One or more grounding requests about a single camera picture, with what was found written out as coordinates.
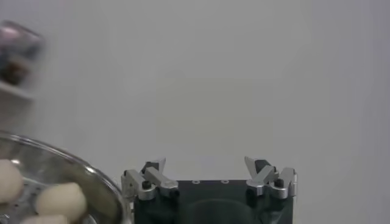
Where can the white steamed baozi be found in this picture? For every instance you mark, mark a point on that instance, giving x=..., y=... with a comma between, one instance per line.
x=45, y=219
x=61, y=201
x=9, y=181

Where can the plastic cup brown drink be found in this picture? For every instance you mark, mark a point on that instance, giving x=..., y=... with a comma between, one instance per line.
x=16, y=58

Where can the stainless steel steamer basket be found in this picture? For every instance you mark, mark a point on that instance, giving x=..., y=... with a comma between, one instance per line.
x=100, y=194

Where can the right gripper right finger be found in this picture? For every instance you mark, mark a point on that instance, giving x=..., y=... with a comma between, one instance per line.
x=265, y=177

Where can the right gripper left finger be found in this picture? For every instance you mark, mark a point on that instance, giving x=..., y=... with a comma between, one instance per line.
x=158, y=179

